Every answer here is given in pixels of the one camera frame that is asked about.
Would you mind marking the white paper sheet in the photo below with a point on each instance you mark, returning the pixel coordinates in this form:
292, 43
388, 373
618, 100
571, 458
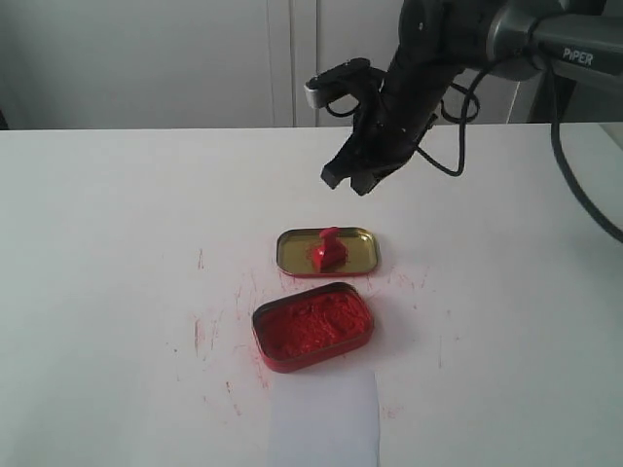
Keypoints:
325, 420

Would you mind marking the gold tin lid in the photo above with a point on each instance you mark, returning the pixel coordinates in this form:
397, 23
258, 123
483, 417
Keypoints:
295, 249

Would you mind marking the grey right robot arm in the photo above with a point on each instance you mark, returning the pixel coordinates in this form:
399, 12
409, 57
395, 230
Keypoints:
437, 40

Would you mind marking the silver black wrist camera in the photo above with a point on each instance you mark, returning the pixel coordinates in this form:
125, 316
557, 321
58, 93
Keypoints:
339, 81

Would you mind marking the red plastic stamp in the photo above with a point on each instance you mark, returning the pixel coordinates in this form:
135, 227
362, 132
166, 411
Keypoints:
330, 252

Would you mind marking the red ink paste tin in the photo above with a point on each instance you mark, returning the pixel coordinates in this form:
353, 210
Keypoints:
310, 327

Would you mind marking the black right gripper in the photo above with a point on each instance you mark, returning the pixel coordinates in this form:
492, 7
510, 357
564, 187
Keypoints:
414, 84

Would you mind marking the white cabinet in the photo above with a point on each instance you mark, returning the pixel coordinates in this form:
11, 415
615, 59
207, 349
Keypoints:
166, 64

